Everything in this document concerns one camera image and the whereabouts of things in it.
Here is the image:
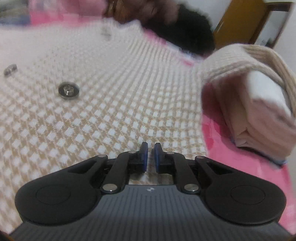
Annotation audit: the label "pink floral blanket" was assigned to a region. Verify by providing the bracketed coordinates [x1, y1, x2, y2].
[141, 30, 293, 232]

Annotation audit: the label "folded pink grey quilt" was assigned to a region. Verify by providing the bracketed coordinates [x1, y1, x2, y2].
[29, 0, 107, 25]

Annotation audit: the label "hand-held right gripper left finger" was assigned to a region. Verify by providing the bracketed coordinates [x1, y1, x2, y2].
[68, 142, 148, 194]

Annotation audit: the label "blue jeans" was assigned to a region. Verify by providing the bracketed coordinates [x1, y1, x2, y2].
[0, 14, 31, 26]

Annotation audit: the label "brown wooden door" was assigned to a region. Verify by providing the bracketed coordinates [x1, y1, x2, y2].
[213, 0, 271, 50]

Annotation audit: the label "dark blue folded garment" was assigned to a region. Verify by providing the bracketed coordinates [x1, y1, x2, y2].
[231, 137, 288, 165]

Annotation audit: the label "stack of folded pink garments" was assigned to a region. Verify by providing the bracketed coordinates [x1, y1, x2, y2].
[232, 130, 289, 161]

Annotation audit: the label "white fleece folded garment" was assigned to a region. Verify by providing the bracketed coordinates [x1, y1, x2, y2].
[245, 70, 293, 116]

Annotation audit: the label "stack of folded pale clothes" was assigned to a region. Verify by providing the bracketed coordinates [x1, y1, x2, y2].
[202, 83, 296, 160]

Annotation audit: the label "beige white checked knit sweater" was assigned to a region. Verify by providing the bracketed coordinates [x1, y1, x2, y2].
[0, 17, 296, 233]

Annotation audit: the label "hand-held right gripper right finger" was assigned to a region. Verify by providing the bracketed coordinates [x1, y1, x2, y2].
[154, 142, 234, 194]

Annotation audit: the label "dark brown door frame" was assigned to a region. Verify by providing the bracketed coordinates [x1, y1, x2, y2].
[248, 0, 294, 48]

